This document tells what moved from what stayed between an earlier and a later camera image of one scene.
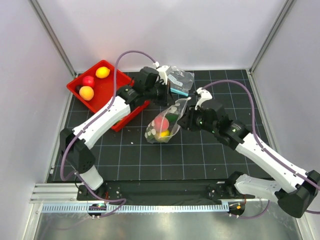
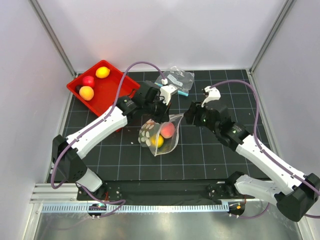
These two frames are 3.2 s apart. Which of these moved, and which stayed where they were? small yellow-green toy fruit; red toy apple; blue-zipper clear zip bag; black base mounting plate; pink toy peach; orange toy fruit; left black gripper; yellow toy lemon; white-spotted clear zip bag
Moved: small yellow-green toy fruit; white-spotted clear zip bag; pink toy peach; left black gripper
Stayed: blue-zipper clear zip bag; yellow toy lemon; orange toy fruit; black base mounting plate; red toy apple
